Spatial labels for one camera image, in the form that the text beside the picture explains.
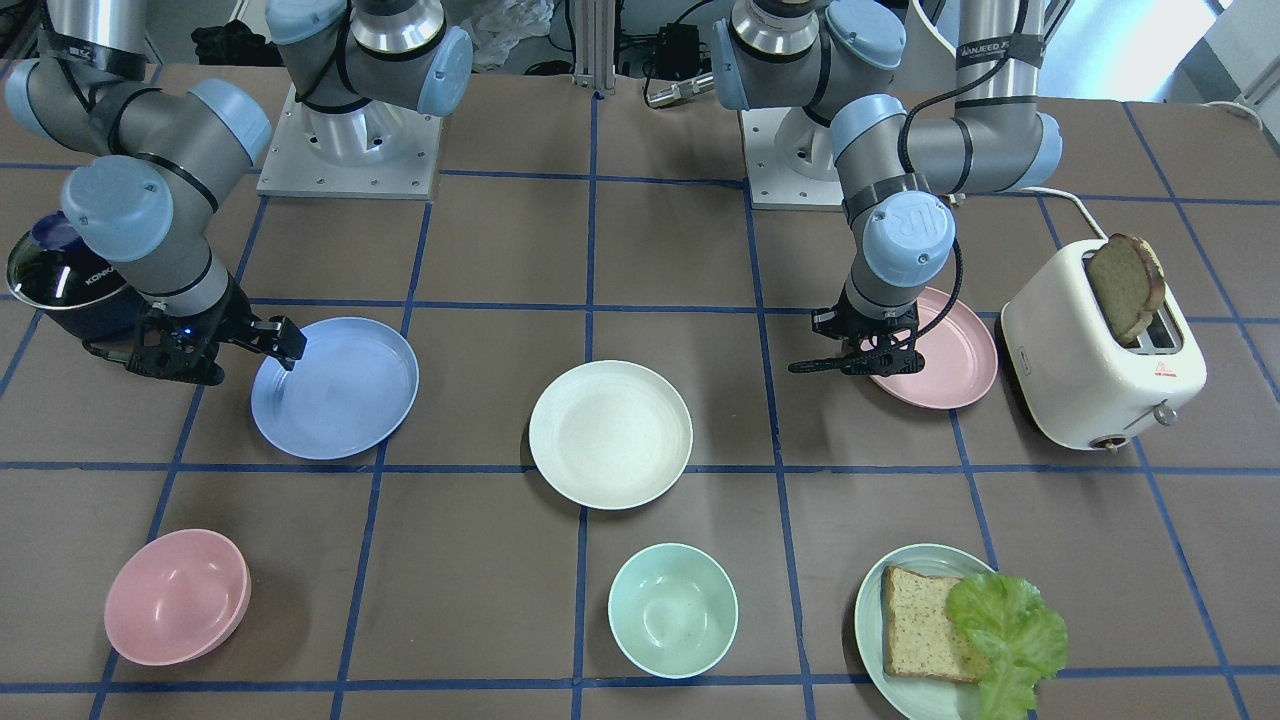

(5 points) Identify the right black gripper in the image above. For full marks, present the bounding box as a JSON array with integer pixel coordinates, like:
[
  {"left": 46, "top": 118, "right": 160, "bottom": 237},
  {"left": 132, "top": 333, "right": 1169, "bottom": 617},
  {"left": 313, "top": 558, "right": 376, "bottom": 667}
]
[{"left": 84, "top": 290, "right": 307, "bottom": 386}]

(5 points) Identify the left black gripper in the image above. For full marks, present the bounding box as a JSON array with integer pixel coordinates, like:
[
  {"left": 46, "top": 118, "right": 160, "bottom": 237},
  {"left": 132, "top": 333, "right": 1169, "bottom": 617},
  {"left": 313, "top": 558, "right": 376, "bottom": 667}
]
[{"left": 788, "top": 296, "right": 925, "bottom": 377}]

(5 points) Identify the pink plate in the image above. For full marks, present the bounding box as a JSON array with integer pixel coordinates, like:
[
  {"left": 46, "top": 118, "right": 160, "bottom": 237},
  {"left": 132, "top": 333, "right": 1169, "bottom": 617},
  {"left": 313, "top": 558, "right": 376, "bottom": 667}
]
[{"left": 870, "top": 301, "right": 998, "bottom": 410}]

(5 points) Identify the blue plate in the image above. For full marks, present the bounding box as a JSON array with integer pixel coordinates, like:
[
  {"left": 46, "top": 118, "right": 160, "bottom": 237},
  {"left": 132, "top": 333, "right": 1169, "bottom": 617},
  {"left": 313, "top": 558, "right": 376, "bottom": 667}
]
[{"left": 250, "top": 316, "right": 419, "bottom": 460}]

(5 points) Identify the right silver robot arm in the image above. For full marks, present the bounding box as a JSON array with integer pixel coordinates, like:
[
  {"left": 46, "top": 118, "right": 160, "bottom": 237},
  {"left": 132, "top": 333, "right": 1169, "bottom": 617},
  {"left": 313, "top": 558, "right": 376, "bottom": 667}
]
[{"left": 5, "top": 1, "right": 474, "bottom": 386}]

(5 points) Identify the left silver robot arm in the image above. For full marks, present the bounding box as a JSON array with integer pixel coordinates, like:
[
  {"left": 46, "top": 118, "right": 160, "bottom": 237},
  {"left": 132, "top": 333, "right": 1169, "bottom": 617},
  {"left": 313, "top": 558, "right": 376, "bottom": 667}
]
[{"left": 710, "top": 1, "right": 1062, "bottom": 375}]

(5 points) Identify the dark blue saucepan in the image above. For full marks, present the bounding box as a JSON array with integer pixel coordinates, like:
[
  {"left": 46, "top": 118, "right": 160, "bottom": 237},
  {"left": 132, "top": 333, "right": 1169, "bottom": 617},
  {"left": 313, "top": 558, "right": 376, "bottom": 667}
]
[{"left": 6, "top": 211, "right": 143, "bottom": 342}]

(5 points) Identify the white toaster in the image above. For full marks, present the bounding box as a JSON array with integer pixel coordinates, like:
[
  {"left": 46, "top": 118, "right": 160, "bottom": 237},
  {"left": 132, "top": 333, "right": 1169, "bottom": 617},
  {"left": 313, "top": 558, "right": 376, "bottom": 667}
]
[{"left": 998, "top": 238, "right": 1207, "bottom": 450}]

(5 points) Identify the pink bowl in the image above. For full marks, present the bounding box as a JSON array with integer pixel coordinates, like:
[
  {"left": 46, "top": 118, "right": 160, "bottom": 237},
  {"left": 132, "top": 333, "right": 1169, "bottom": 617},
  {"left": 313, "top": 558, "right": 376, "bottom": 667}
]
[{"left": 102, "top": 529, "right": 252, "bottom": 667}]

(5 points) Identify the bread slice in toaster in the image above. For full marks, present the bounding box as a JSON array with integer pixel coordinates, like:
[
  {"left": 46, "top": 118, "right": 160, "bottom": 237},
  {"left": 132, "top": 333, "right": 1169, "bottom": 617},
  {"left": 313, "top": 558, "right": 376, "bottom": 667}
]
[{"left": 1085, "top": 233, "right": 1166, "bottom": 347}]

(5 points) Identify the cream white plate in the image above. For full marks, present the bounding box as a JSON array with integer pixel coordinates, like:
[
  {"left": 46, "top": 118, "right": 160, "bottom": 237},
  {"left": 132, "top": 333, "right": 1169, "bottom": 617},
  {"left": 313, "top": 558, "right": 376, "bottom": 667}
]
[{"left": 527, "top": 360, "right": 694, "bottom": 510}]

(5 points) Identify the bread slice on plate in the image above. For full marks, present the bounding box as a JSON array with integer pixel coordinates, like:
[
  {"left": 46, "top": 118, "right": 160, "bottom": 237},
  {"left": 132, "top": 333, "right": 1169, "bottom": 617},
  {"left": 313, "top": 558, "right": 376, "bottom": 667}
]
[{"left": 882, "top": 565, "right": 989, "bottom": 684}]

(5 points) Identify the green lettuce leaf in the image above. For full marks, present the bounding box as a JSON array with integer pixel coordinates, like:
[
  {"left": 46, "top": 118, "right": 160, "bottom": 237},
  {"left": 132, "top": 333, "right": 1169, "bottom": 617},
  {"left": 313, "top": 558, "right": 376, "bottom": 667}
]
[{"left": 946, "top": 571, "right": 1069, "bottom": 719}]

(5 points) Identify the green bowl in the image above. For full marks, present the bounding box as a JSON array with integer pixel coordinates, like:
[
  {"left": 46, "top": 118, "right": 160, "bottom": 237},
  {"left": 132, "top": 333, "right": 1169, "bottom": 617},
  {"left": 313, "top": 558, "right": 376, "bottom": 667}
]
[{"left": 607, "top": 543, "right": 740, "bottom": 679}]

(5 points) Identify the green plate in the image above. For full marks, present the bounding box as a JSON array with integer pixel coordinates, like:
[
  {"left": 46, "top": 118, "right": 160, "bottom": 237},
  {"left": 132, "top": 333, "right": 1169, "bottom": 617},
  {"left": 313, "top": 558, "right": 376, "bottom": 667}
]
[{"left": 851, "top": 543, "right": 993, "bottom": 719}]

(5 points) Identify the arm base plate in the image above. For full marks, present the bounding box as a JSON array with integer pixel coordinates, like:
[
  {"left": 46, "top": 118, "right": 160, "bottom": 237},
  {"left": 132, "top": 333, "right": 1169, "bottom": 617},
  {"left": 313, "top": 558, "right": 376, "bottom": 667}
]
[
  {"left": 257, "top": 86, "right": 443, "bottom": 201},
  {"left": 739, "top": 108, "right": 844, "bottom": 211}
]

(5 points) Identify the white toaster power cable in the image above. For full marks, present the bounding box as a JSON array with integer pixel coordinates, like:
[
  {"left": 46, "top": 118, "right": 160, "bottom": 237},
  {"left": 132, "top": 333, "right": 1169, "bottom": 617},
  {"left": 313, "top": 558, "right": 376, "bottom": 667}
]
[{"left": 1020, "top": 100, "right": 1280, "bottom": 241}]

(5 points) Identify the aluminium frame post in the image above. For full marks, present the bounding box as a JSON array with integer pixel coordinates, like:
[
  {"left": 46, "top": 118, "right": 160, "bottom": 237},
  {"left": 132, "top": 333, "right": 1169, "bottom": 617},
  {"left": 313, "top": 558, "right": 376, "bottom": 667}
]
[{"left": 564, "top": 0, "right": 618, "bottom": 99}]

